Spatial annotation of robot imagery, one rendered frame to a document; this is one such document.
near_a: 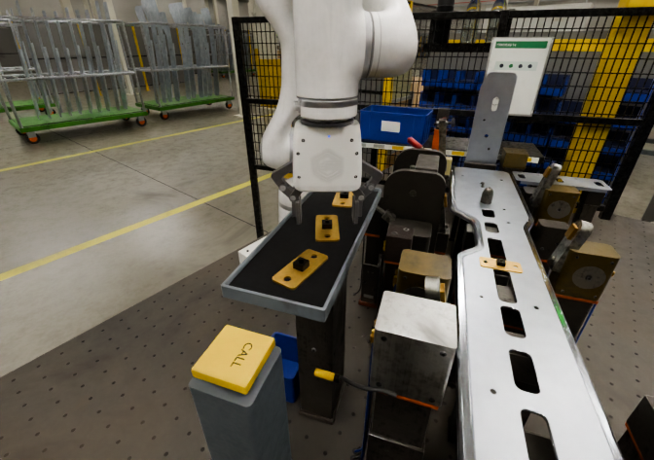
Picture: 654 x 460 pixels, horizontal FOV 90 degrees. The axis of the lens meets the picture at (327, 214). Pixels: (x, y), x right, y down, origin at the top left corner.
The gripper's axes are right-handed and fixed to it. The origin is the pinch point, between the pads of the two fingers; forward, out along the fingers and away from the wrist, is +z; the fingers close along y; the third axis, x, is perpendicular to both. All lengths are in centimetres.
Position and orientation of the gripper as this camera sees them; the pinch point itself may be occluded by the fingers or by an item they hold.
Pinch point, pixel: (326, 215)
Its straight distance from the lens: 53.1
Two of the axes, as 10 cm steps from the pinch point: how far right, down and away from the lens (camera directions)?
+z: 0.0, 8.8, 4.7
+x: -0.2, -4.7, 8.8
